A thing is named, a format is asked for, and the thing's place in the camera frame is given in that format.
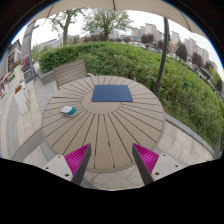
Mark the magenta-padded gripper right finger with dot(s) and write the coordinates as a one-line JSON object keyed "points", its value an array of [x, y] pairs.
{"points": [[164, 166]]}

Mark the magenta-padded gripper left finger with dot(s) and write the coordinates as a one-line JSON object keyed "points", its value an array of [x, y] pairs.
{"points": [[59, 166]]}

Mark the white and teal computer mouse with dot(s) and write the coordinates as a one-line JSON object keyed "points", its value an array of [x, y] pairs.
{"points": [[68, 110]]}

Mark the blue rectangular mouse pad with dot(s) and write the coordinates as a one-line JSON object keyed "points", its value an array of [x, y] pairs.
{"points": [[112, 93]]}

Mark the white planter with flowers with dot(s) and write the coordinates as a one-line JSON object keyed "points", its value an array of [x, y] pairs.
{"points": [[20, 98], [18, 71]]}

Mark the beige slatted outdoor chair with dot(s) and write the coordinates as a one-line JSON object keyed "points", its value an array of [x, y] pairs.
{"points": [[70, 73]]}

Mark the green hedge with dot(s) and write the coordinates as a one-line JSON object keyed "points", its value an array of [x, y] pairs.
{"points": [[133, 63]]}

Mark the dark curved umbrella pole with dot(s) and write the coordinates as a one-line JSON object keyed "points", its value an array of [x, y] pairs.
{"points": [[162, 56]]}

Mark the grey signboard pillar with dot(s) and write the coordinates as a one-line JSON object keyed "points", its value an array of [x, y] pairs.
{"points": [[27, 50]]}

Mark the distant high-rise buildings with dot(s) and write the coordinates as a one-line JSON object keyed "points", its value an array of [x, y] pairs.
{"points": [[186, 45]]}

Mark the tall thin-trunked tree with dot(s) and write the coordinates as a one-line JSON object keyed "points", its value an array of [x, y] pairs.
{"points": [[65, 28]]}

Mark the round leafy tree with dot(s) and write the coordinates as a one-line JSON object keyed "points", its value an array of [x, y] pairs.
{"points": [[106, 20]]}

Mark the beige patio umbrella canopy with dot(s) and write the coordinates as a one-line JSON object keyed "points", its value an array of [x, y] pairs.
{"points": [[100, 5]]}

